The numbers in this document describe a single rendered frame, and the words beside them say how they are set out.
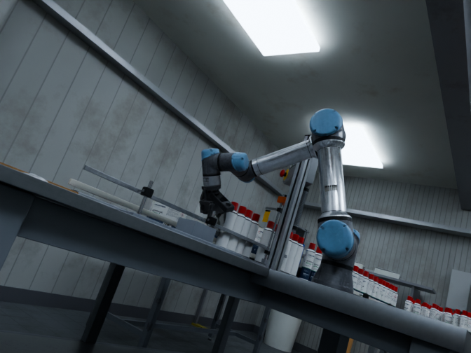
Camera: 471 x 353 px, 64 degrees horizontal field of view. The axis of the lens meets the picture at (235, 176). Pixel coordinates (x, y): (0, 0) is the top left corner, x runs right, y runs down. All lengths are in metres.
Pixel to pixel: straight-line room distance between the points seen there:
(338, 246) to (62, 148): 2.93
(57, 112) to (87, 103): 0.31
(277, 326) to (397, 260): 2.06
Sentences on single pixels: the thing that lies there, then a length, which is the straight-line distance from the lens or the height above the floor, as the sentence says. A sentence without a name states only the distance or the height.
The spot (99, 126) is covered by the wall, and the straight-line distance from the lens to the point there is 3.94.
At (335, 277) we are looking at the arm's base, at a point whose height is 0.90.
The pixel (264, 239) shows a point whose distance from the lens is 1.81.
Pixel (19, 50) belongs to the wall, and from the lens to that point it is 3.63.
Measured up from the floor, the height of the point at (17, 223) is 0.76.
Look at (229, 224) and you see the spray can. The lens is 1.62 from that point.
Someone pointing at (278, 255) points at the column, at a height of 0.93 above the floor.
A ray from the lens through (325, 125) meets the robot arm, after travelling 1.41.
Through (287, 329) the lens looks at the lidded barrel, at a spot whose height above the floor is 0.30.
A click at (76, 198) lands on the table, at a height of 0.82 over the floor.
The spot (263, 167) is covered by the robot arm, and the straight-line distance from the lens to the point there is 1.59.
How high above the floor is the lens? 0.79
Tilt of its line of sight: 14 degrees up
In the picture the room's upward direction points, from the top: 19 degrees clockwise
